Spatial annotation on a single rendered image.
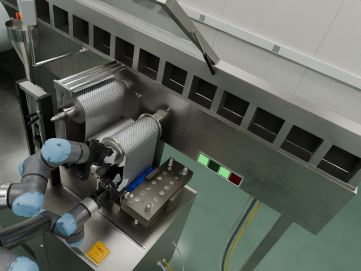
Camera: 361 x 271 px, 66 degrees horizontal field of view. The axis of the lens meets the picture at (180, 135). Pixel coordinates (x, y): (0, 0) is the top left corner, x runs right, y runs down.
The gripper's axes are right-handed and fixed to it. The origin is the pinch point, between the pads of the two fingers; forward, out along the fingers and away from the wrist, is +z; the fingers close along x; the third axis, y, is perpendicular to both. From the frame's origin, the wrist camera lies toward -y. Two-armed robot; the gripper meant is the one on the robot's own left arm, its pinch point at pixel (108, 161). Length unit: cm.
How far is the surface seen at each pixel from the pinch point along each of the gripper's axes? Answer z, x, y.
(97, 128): 9.3, 18.8, 7.4
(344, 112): 239, -97, 136
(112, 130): 11.4, 12.3, 10.1
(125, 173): 10.1, -5.3, -2.8
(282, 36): 206, 1, 174
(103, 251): 5.8, -16.7, -35.0
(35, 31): -5, 66, 33
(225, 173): 31, -42, 20
